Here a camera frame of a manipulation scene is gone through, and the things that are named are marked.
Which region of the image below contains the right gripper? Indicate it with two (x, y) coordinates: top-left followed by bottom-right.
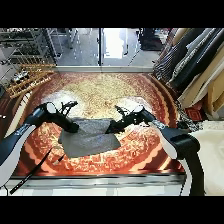
(105, 119), (126, 135)

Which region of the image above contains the heap of clothes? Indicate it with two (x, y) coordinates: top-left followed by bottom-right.
(152, 28), (224, 122)

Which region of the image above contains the grey knit garment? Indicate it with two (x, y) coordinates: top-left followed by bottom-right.
(58, 117), (122, 159)

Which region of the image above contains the silver frame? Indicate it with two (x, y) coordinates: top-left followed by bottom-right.
(0, 173), (188, 197)

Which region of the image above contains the white garment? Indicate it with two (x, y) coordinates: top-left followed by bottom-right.
(189, 119), (224, 197)

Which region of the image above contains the black cable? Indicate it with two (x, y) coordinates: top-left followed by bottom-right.
(9, 146), (55, 195)

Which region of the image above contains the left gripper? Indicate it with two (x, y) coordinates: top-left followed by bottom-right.
(62, 119), (81, 134)

